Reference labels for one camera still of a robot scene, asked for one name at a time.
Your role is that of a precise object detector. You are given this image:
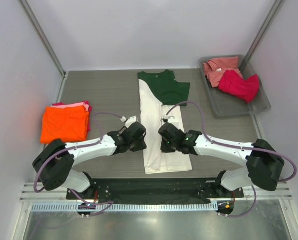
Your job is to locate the white green raglan t shirt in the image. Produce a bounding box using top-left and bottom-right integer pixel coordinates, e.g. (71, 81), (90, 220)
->
(137, 70), (192, 174)

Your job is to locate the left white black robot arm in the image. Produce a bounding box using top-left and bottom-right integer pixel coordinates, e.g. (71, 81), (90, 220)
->
(32, 121), (146, 200)

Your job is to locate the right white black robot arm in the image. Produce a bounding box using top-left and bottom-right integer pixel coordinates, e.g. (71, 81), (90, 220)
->
(158, 123), (284, 198)

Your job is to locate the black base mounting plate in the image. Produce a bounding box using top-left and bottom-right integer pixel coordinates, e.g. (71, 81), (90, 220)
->
(80, 178), (244, 205)

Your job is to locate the folded magenta t shirt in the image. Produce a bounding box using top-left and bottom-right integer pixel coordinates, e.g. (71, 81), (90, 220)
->
(51, 100), (92, 133)

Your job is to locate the grey plastic tray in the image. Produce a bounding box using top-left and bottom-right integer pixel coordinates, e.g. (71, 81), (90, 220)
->
(198, 57), (271, 118)

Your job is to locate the folded orange t shirt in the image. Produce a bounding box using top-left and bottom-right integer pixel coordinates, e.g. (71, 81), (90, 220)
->
(40, 106), (89, 144)

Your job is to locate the salmon pink t shirt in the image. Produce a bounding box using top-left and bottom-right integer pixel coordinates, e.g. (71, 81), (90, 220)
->
(202, 56), (242, 88)

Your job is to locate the crimson red t shirt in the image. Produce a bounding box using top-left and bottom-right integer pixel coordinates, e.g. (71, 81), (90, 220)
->
(218, 70), (260, 104)

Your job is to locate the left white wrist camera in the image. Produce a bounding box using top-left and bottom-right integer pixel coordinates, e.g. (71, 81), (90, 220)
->
(120, 116), (138, 128)

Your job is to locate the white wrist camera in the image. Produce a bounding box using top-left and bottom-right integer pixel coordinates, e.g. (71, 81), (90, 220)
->
(161, 114), (178, 127)
(120, 116), (138, 128)

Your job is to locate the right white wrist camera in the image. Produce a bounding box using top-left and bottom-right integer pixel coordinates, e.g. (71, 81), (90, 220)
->
(161, 114), (178, 127)

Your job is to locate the white slotted cable duct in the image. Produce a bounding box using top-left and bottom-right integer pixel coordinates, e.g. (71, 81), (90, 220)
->
(31, 201), (218, 213)

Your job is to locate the aluminium front rail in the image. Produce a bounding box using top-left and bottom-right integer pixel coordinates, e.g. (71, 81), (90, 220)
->
(19, 182), (292, 203)

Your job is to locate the left aluminium frame post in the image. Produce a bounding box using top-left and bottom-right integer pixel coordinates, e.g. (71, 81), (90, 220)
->
(18, 0), (66, 79)

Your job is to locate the aluminium frame post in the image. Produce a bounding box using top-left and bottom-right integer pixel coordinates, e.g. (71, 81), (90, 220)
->
(245, 0), (285, 62)
(18, 0), (66, 79)

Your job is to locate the right aluminium frame post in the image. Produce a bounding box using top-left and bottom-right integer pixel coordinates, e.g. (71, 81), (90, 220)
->
(245, 0), (285, 62)

